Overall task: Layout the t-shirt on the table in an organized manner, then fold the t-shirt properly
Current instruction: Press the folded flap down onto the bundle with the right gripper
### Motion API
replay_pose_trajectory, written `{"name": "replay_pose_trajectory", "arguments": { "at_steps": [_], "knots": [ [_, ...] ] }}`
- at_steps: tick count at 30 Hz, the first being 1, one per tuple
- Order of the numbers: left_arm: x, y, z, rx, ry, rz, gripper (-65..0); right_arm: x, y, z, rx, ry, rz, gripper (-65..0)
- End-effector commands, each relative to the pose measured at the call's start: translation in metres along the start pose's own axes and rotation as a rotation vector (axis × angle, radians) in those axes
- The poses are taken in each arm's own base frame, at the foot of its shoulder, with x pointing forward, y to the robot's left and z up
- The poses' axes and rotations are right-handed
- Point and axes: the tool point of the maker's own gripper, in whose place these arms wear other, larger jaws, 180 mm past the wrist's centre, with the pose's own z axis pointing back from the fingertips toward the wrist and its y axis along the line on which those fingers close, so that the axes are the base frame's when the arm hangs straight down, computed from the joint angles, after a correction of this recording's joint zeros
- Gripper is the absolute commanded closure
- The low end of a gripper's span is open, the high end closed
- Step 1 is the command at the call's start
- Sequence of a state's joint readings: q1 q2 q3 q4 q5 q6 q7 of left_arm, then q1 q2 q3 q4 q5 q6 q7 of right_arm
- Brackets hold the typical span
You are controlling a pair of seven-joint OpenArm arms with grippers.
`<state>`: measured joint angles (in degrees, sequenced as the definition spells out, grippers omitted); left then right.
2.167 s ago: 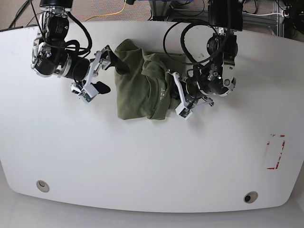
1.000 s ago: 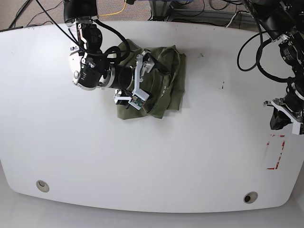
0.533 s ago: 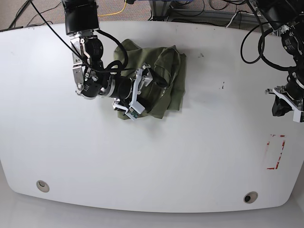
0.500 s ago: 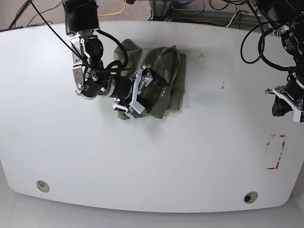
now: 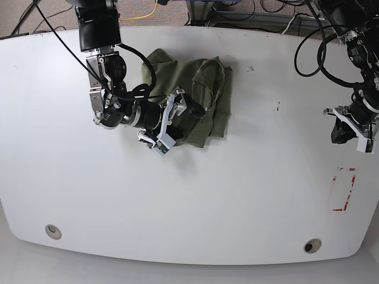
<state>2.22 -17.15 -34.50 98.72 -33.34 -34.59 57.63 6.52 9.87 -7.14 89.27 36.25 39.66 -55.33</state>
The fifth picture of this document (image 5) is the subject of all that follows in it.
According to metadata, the white cable on floor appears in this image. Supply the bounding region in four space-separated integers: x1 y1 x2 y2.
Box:
281 14 326 35

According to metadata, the olive green t-shirt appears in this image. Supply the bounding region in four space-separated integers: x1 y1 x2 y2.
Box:
147 49 233 148

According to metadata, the right table cable grommet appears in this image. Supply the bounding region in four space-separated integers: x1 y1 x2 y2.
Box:
303 238 322 254

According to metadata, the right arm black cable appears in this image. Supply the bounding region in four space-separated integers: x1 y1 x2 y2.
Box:
32 0 158 101

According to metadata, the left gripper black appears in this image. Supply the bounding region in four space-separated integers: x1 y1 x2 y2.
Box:
323 102 378 144

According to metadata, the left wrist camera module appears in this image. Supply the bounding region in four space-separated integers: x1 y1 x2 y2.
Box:
356 136 377 154

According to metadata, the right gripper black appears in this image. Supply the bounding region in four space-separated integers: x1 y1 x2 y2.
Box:
136 86 205 147

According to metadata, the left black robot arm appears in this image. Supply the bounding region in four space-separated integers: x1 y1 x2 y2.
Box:
316 1 378 151

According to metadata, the left table cable grommet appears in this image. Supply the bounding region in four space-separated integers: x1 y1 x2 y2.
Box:
45 224 62 240

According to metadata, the yellow cable on floor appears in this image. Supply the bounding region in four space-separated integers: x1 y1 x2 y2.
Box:
120 0 158 21

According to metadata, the red tape rectangle marking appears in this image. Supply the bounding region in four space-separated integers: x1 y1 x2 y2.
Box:
329 168 357 212

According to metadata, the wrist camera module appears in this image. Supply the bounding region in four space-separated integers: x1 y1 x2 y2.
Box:
152 134 176 157
356 136 377 154

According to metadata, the table cable grommet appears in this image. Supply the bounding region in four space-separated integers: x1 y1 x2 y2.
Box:
45 224 62 240
303 238 322 254

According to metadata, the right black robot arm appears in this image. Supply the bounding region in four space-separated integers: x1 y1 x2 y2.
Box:
70 1 205 153

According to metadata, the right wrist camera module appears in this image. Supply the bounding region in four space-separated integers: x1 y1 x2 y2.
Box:
152 134 176 157

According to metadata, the grey aluminium frame rail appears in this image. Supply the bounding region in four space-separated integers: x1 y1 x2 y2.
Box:
187 0 341 33

